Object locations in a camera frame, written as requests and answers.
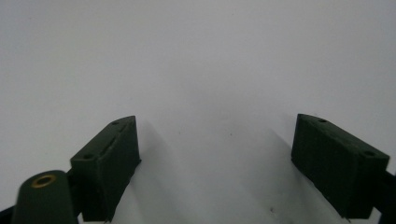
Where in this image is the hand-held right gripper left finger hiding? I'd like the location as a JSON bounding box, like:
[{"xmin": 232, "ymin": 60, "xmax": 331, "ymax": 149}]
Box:
[{"xmin": 69, "ymin": 115, "xmax": 142, "ymax": 223}]

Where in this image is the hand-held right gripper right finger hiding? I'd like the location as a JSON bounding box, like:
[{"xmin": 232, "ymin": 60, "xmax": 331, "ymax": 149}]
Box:
[{"xmin": 290, "ymin": 113, "xmax": 390, "ymax": 220}]

